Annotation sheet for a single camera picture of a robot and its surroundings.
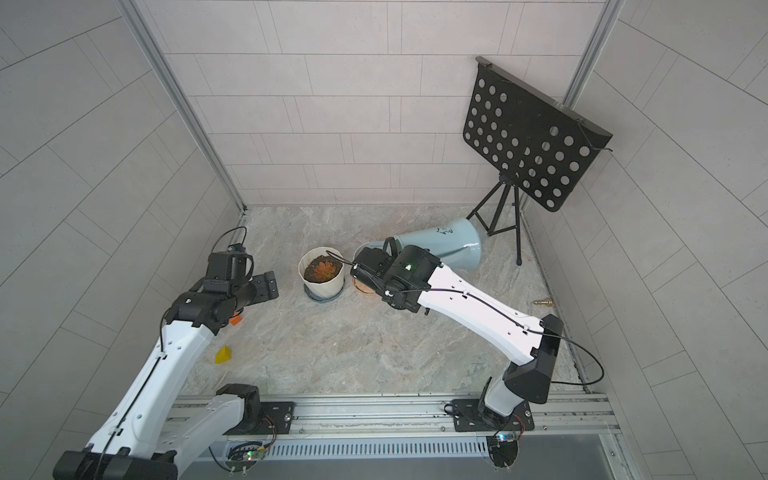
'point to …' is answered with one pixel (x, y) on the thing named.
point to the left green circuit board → (243, 456)
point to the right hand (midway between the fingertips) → (431, 259)
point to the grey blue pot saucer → (325, 295)
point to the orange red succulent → (325, 270)
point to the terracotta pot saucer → (362, 287)
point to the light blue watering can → (456, 243)
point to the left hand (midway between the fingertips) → (268, 279)
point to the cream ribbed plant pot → (310, 257)
